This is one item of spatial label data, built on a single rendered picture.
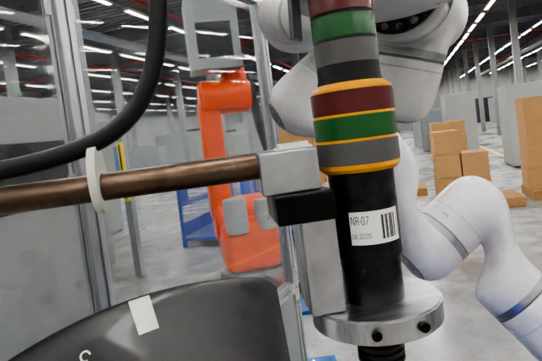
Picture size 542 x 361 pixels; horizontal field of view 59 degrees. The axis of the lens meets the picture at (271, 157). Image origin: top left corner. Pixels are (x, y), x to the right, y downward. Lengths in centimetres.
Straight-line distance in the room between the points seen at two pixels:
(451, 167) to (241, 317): 748
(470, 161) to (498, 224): 689
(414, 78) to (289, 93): 43
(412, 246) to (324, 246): 69
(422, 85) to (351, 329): 28
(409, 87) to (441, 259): 53
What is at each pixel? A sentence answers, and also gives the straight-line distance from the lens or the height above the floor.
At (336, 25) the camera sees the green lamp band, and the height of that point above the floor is 160.
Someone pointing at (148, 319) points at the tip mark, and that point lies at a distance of 41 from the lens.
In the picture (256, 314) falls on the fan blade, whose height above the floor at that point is 140.
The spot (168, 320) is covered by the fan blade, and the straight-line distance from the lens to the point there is 41.
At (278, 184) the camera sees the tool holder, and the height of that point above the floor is 152.
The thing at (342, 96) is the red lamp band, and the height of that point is 156.
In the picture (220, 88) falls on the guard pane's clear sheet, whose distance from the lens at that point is 147.
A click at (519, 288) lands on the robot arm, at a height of 122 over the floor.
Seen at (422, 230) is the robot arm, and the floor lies 134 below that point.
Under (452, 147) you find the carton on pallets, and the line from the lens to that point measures 782.
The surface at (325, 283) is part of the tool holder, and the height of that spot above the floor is 147.
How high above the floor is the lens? 155
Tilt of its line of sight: 3 degrees down
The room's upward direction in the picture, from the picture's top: 7 degrees counter-clockwise
